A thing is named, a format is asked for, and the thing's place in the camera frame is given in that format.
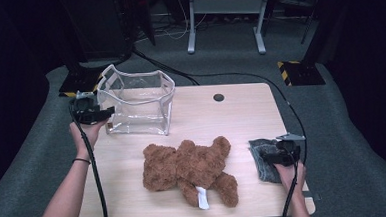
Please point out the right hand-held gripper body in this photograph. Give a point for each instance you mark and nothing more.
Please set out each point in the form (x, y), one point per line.
(287, 153)

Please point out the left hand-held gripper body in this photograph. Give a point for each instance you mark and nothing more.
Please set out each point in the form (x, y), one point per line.
(84, 109)

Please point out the grey cloth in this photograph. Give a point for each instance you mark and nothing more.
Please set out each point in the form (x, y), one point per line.
(262, 173)

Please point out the brown teddy bear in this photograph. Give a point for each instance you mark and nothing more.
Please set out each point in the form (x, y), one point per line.
(190, 165)

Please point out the person's right hand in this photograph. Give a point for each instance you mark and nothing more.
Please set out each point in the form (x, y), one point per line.
(291, 178)

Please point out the person's left hand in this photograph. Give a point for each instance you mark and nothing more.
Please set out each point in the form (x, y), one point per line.
(82, 137)

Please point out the black striped-edge stand base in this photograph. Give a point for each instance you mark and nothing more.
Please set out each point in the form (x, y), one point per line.
(304, 74)
(79, 81)

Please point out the black wrist band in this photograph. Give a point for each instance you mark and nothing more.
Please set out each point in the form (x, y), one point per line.
(82, 159)

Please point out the dark round table grommet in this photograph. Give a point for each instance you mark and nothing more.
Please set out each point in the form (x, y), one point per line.
(218, 97)

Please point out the dark curtain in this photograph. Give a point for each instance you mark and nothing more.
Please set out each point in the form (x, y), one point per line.
(9, 81)
(372, 62)

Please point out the black cabinet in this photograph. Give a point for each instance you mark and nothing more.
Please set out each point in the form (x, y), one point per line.
(100, 26)

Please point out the black metal rack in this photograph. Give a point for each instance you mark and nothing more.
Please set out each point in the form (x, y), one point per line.
(308, 29)

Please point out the grey metal table bracket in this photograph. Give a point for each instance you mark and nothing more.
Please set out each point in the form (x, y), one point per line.
(314, 196)

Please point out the white metal table frame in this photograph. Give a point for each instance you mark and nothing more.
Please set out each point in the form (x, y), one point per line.
(225, 6)

